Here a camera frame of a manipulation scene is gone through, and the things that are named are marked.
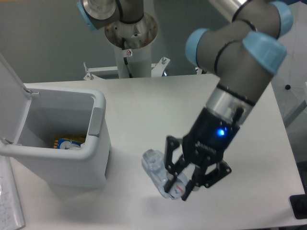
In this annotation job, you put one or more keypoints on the clear plastic wrapper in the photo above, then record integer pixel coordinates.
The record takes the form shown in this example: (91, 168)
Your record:
(76, 146)

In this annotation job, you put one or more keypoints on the white trash can lid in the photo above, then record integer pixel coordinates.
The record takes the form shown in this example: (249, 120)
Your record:
(15, 101)

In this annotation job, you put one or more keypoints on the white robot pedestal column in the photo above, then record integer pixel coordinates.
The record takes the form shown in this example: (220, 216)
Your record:
(132, 44)

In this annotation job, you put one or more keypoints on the black device at edge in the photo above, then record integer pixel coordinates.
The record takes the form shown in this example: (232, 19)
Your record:
(299, 206)

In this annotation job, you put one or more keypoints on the white superior umbrella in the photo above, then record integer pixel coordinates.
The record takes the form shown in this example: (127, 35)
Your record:
(289, 85)

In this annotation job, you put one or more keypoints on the white metal base frame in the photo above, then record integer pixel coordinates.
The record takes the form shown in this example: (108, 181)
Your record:
(157, 70)

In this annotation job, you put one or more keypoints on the blue yellow snack package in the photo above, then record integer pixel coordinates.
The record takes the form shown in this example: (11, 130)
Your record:
(65, 143)

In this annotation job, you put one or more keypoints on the white plastic trash can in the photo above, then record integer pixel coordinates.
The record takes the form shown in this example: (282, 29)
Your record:
(58, 133)

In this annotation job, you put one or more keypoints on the clear plastic bottle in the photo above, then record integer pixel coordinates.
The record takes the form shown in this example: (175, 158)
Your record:
(153, 164)

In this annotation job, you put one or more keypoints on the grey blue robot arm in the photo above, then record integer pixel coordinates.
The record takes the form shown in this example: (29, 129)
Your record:
(245, 55)

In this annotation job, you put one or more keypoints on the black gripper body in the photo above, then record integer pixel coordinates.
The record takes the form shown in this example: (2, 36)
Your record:
(207, 140)

